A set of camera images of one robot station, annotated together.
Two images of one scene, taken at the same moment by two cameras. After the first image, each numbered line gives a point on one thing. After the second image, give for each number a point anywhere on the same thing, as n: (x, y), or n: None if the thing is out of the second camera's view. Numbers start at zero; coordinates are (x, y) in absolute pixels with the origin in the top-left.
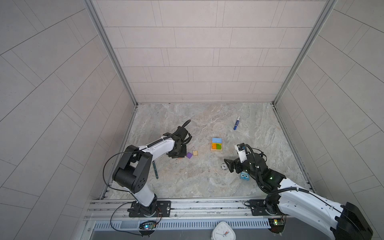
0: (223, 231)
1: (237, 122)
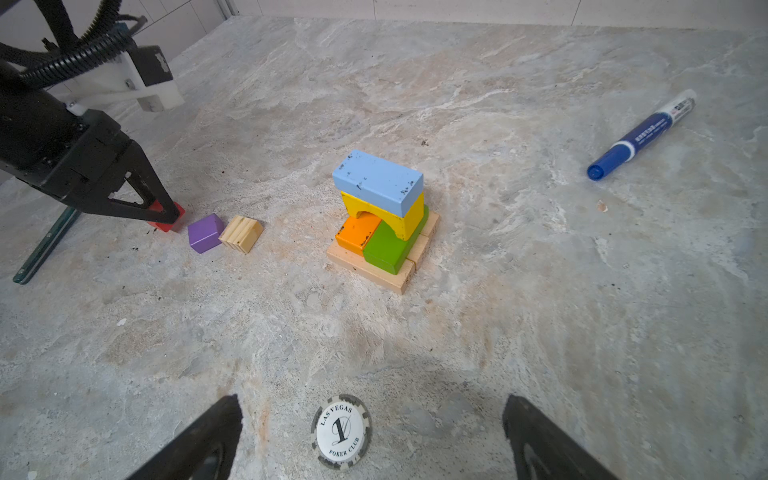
0: None
1: (624, 148)
